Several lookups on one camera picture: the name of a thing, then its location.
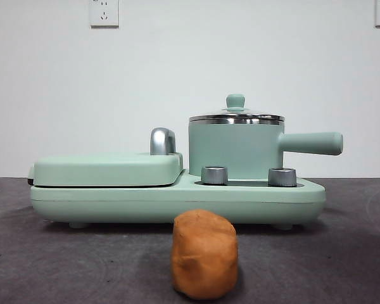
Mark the chrome griddle cover handle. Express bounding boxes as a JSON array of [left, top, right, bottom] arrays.
[[149, 127, 178, 156]]

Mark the mint green pot with handle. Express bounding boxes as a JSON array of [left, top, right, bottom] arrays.
[[188, 118, 344, 179]]

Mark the mint green griddle cover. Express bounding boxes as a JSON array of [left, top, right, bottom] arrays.
[[27, 151, 184, 188]]

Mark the glass lid with green knob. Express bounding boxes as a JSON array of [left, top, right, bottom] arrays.
[[189, 93, 285, 123]]

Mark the silver control knob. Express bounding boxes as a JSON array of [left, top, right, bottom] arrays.
[[201, 165, 229, 185], [267, 167, 298, 187]]

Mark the brown potato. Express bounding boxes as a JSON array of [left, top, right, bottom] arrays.
[[170, 208, 239, 300]]

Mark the mint green breakfast machine base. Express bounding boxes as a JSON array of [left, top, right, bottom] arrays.
[[30, 168, 326, 229]]

